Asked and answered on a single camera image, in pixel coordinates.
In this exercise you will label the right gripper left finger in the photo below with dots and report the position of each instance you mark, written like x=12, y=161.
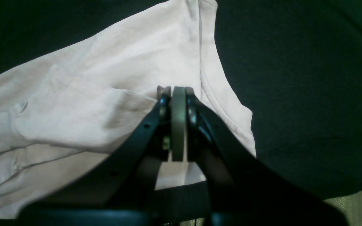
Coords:
x=117, y=192

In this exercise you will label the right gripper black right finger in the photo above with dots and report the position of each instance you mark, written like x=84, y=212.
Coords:
x=242, y=190

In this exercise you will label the pink T-shirt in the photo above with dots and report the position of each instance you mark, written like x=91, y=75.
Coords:
x=64, y=112

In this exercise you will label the black table cloth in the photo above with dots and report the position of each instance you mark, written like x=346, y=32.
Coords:
x=296, y=64

